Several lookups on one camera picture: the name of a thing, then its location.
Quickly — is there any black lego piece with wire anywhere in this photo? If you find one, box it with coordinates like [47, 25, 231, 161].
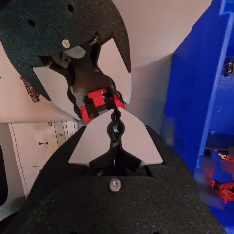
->
[223, 59, 234, 76]

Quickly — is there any red and black lego car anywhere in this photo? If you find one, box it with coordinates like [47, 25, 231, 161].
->
[80, 88, 126, 167]

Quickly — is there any pile of mixed lego parts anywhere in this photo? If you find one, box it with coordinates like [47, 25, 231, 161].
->
[205, 150, 234, 205]

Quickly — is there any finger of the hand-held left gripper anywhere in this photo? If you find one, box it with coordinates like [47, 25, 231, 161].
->
[33, 66, 82, 121]
[95, 38, 132, 110]

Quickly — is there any blue divided storage bin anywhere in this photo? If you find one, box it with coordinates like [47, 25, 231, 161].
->
[162, 0, 234, 234]

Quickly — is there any black rounded object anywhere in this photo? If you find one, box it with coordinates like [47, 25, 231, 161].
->
[0, 144, 8, 205]

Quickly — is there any lego instruction booklet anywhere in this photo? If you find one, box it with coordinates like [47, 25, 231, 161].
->
[0, 42, 81, 220]

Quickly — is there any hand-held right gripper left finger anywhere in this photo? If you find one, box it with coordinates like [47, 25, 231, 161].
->
[68, 109, 115, 167]

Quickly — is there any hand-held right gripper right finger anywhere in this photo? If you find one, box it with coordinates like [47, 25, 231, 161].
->
[117, 107, 163, 166]

